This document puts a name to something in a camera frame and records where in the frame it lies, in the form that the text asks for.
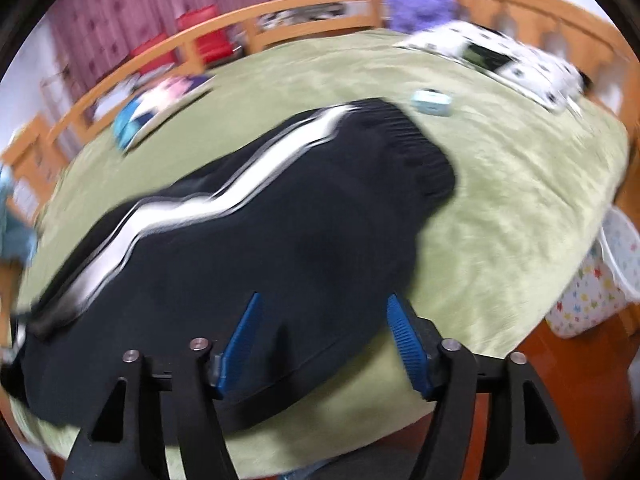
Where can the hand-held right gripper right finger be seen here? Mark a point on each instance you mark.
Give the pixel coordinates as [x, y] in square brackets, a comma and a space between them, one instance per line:
[405, 340]

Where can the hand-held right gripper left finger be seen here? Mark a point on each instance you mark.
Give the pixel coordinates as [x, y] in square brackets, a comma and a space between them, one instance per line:
[242, 345]

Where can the black pants with white stripe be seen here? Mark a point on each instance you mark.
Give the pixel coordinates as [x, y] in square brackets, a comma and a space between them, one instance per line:
[300, 220]

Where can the green fleece blanket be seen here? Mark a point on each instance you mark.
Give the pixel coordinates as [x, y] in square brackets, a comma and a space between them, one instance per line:
[500, 185]

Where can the white star-print bin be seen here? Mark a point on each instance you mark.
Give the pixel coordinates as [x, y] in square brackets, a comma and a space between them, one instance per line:
[590, 295]

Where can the small light blue case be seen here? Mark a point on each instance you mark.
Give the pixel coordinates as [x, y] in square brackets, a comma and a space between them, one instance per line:
[430, 102]

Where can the blue plush towel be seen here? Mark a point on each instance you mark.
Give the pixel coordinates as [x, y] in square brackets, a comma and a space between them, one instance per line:
[15, 230]

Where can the colourful geometric cushion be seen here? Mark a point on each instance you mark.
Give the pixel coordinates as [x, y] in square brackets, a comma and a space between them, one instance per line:
[150, 105]

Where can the dark green cloth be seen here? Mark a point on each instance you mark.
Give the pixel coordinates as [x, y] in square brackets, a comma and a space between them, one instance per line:
[482, 57]

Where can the white flower-print pillow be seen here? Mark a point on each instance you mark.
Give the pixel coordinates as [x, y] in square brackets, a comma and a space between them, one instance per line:
[535, 67]

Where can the red chair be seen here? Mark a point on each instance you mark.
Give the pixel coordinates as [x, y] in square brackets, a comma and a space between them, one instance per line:
[205, 27]
[150, 52]

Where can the purple plush toy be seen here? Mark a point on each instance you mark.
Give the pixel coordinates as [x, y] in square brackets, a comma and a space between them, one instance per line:
[420, 0]

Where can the pink patterned curtain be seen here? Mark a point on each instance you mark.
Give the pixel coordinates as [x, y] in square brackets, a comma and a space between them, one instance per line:
[125, 0]

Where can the wooden bed frame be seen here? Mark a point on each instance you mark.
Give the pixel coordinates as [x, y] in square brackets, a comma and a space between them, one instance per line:
[310, 1]

